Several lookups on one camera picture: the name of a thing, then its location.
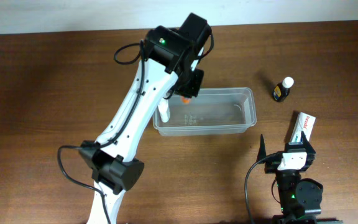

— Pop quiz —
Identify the dark syrup bottle white cap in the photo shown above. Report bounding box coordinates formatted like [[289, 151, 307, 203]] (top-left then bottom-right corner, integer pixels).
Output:
[[272, 77, 295, 102]]

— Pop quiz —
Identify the white medicine box red text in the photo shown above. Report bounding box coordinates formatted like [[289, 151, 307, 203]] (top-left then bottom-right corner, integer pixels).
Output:
[[290, 112, 316, 142]]

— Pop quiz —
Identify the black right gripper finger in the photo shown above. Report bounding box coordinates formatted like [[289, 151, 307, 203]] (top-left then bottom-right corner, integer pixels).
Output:
[[257, 134, 267, 162], [300, 131, 313, 151]]

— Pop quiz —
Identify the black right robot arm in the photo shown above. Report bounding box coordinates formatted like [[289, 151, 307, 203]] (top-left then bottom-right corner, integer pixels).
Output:
[[257, 132, 343, 224]]

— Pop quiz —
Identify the white plastic bottle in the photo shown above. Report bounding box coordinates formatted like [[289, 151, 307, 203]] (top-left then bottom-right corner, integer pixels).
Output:
[[158, 99, 170, 123]]

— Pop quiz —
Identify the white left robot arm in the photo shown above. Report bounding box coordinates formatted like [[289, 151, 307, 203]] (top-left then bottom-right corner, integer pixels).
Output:
[[79, 13, 213, 223]]

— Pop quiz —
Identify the orange vitamin tube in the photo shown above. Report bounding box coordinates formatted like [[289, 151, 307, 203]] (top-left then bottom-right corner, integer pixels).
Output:
[[181, 96, 191, 104]]

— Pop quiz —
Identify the clear plastic container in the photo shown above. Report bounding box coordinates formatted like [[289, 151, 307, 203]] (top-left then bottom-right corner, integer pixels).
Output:
[[153, 87, 257, 136]]

